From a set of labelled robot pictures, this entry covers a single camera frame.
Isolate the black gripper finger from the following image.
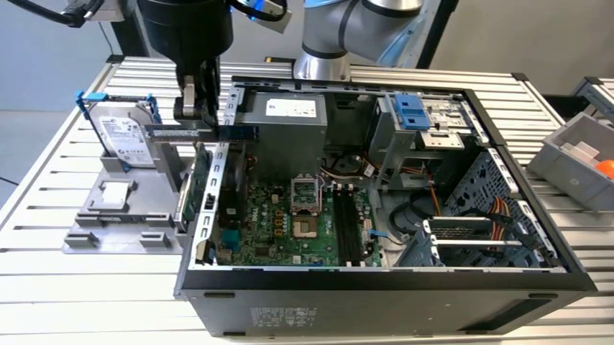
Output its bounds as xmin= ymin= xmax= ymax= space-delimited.
xmin=172 ymin=59 xmax=223 ymax=131

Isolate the black RAM slot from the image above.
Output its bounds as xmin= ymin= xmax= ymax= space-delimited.
xmin=339 ymin=185 xmax=355 ymax=267
xmin=332 ymin=185 xmax=350 ymax=267
xmin=350 ymin=185 xmax=366 ymax=267
xmin=343 ymin=185 xmax=360 ymax=267

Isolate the hard disk in blue carrier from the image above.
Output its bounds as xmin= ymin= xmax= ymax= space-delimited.
xmin=73 ymin=91 xmax=162 ymax=172

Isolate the grey power supply unit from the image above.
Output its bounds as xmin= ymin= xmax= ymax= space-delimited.
xmin=234 ymin=91 xmax=330 ymax=180

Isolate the green graphics card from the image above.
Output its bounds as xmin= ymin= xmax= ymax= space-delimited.
xmin=175 ymin=142 xmax=215 ymax=234

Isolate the grey parts rack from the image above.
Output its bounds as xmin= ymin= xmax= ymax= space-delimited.
xmin=60 ymin=142 xmax=198 ymax=257

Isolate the metal socket cover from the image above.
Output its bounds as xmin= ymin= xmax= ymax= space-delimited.
xmin=290 ymin=175 xmax=323 ymax=215

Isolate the silver CPU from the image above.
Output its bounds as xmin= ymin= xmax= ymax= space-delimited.
xmin=97 ymin=183 xmax=131 ymax=206

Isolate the thin metal locking lever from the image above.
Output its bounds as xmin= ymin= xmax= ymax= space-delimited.
xmin=316 ymin=179 xmax=328 ymax=215

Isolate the green motherboard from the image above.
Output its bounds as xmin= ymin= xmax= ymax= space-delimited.
xmin=215 ymin=175 xmax=384 ymax=267

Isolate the CPU socket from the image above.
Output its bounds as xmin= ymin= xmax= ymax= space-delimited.
xmin=291 ymin=213 xmax=320 ymax=240

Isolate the blue plastic drive latch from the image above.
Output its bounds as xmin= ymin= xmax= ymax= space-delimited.
xmin=392 ymin=93 xmax=428 ymax=131

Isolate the metal disk bay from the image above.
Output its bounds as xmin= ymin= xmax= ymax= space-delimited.
xmin=398 ymin=215 xmax=523 ymax=267

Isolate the open black PC case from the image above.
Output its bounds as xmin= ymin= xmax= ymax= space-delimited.
xmin=172 ymin=75 xmax=599 ymax=339

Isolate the white block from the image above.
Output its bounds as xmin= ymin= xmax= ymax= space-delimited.
xmin=561 ymin=142 xmax=601 ymax=161

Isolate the grey plastic bin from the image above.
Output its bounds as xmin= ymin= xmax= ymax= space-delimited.
xmin=527 ymin=111 xmax=614 ymax=213

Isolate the black frame post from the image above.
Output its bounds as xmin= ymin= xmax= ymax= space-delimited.
xmin=416 ymin=0 xmax=459 ymax=69
xmin=111 ymin=20 xmax=151 ymax=58

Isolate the black camera cable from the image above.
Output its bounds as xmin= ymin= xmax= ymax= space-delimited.
xmin=28 ymin=0 xmax=104 ymax=28

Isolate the black looped cable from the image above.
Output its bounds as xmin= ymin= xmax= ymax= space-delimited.
xmin=388 ymin=199 xmax=423 ymax=249

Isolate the thin orange wire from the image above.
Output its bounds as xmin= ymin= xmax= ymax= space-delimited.
xmin=428 ymin=179 xmax=441 ymax=219

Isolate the yellow orange wire bundle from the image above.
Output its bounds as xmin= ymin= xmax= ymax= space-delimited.
xmin=491 ymin=195 xmax=513 ymax=242

